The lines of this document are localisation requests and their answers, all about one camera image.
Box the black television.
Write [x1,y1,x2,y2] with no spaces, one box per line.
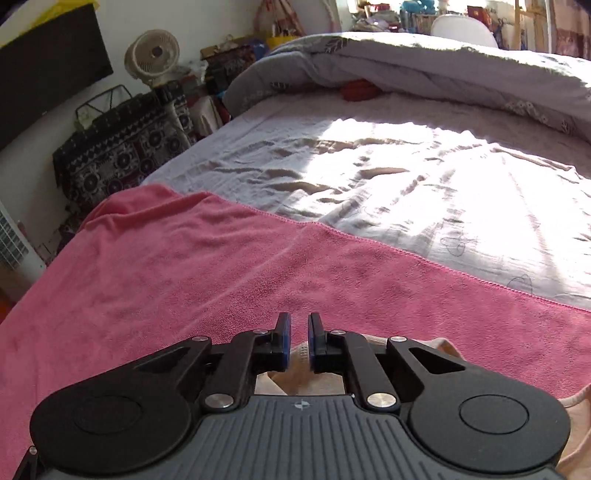
[0,4,114,151]

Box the pink towel blanket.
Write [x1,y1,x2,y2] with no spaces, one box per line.
[0,184,591,480]

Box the white bed sheet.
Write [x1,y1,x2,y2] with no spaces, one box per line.
[141,90,591,312]

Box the black patterned cloth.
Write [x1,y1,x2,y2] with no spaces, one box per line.
[52,90,195,217]

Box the wooden easel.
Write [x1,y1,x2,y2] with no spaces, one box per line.
[510,0,555,54]

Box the dark patterned bag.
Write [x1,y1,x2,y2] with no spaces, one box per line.
[201,44,257,93]

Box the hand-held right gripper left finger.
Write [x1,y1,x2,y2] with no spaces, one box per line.
[134,312,293,411]

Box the beige shirt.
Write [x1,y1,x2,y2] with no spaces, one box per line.
[253,336,591,480]

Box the black wire rack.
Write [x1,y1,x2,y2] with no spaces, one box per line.
[74,84,132,130]

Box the white plastic stool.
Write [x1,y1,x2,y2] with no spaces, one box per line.
[191,95,225,137]

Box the white desk fan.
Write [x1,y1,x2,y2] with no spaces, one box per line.
[124,29,178,88]

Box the yellow plastic bag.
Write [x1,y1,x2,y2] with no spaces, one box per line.
[0,0,100,47]

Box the white chair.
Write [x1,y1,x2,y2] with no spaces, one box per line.
[431,14,499,49]

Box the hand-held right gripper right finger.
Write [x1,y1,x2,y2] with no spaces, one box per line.
[307,312,466,411]

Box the pink patterned curtain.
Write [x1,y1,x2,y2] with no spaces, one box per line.
[551,0,591,61]
[252,0,305,38]

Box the white tower fan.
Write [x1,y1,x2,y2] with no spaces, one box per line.
[0,200,47,301]

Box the red cloth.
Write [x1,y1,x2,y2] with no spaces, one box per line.
[341,78,382,102]

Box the grey patterned quilt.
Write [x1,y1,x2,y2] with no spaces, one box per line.
[222,31,591,139]

